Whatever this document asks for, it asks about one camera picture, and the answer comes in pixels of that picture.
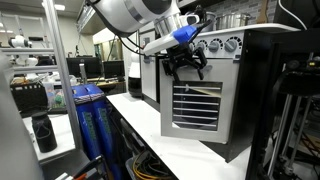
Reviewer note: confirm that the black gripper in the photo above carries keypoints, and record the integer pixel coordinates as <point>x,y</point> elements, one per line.
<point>181,55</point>

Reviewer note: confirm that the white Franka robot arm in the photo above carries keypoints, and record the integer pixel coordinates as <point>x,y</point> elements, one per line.
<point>133,13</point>

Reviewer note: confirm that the white freezer door dark window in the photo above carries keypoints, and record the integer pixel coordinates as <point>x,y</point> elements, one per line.
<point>146,38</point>

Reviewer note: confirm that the gray stove knob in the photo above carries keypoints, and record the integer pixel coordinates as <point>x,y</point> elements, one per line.
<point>215,45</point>
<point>232,44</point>
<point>201,46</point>

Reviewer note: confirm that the gray pot with lid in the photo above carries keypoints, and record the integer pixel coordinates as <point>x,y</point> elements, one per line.
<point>210,23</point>

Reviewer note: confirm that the white and black canister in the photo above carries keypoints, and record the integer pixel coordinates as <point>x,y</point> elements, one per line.
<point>134,76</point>

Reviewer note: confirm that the steel cooking pot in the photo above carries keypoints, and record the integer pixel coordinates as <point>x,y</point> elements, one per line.
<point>233,20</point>

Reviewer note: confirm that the white black toy kitchen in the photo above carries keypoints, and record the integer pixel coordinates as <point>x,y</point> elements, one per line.
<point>253,83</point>

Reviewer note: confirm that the black computer monitor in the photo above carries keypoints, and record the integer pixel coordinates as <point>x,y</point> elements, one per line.
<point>90,66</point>
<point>113,68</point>

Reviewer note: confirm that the brown wooden utensil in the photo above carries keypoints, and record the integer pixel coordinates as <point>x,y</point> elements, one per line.
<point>265,11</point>

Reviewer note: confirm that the blue box green print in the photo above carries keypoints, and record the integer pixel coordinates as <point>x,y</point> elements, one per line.
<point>86,126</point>
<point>105,126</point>

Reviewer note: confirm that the black metal rack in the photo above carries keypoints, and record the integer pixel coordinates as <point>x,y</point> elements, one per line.
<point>296,80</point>

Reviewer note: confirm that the silver metal rod stand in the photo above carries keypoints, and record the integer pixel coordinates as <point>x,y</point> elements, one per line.
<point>288,133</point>

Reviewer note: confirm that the clear container green contents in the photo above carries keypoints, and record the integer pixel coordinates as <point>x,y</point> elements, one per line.
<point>56,98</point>

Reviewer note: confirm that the ceiling light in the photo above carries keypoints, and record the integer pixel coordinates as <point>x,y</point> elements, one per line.
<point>59,7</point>

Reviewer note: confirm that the black orange tool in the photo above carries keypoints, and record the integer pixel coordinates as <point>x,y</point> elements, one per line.
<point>86,168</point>

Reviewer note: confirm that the black bottle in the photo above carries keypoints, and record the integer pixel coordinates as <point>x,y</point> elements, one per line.
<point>44,133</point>

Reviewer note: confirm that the black crate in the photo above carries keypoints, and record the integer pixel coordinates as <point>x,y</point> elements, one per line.
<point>28,98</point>

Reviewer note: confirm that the small white robot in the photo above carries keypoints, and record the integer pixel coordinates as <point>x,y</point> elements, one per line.
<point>20,41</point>

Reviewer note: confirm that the white wrist camera blue mount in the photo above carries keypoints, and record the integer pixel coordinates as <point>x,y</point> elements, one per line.
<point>160,45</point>

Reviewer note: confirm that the aluminium frame post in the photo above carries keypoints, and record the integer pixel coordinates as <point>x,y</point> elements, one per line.
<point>61,66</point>

